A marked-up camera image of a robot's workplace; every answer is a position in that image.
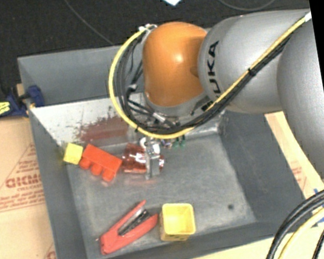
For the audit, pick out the red clear plastic cup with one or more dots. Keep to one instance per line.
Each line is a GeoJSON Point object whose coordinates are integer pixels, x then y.
{"type": "Point", "coordinates": [133, 159]}

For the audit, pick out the red stapler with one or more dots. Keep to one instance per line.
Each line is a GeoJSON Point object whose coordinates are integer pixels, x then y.
{"type": "Point", "coordinates": [121, 234]}

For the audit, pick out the brown cardboard board, red print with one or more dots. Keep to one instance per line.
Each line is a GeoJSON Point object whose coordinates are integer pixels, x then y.
{"type": "Point", "coordinates": [11, 182]}

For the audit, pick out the orange toy building brick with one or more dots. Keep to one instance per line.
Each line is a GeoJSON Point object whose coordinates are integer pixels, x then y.
{"type": "Point", "coordinates": [101, 162]}

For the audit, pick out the yellow cube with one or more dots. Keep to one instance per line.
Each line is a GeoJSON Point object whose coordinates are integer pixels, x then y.
{"type": "Point", "coordinates": [73, 153]}

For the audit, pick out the yellow square cup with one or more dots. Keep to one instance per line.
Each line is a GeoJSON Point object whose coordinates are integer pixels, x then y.
{"type": "Point", "coordinates": [177, 221]}

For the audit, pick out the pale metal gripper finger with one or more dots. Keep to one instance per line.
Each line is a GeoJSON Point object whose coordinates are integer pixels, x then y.
{"type": "Point", "coordinates": [153, 165]}

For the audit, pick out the grey metal bin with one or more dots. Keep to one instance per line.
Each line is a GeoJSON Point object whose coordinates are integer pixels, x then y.
{"type": "Point", "coordinates": [189, 182]}

